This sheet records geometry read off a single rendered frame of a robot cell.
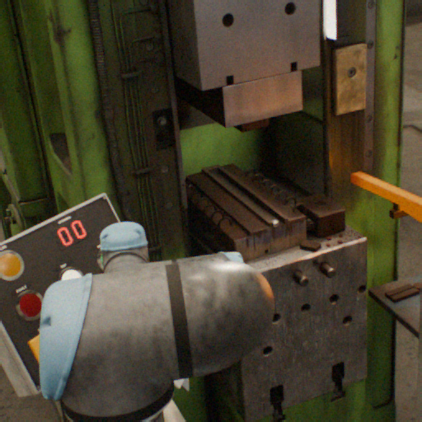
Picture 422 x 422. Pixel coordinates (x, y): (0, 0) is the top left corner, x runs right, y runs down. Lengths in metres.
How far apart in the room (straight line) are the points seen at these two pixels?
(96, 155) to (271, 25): 0.49
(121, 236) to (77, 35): 0.60
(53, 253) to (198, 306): 0.81
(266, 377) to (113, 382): 1.26
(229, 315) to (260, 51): 1.02
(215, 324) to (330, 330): 1.29
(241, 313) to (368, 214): 1.46
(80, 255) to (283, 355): 0.68
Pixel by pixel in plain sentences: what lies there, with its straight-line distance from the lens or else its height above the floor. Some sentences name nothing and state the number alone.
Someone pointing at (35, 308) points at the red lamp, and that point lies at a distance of 1.44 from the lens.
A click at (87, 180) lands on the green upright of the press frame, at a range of 1.73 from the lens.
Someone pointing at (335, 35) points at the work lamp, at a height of 1.40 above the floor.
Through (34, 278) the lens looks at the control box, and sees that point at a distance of 1.45.
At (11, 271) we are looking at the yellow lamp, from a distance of 1.43.
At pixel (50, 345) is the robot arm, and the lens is 0.71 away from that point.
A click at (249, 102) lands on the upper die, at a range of 1.67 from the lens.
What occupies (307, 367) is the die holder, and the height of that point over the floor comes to 0.58.
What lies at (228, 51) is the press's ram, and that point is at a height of 1.44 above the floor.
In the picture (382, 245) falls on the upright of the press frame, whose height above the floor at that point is 0.74.
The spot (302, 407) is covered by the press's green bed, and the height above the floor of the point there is 0.45.
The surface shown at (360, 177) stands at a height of 1.11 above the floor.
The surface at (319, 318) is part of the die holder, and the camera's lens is 1.95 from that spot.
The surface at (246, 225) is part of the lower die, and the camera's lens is 1.82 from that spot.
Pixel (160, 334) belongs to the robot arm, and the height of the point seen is 1.43.
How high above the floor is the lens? 1.83
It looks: 26 degrees down
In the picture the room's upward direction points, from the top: 5 degrees counter-clockwise
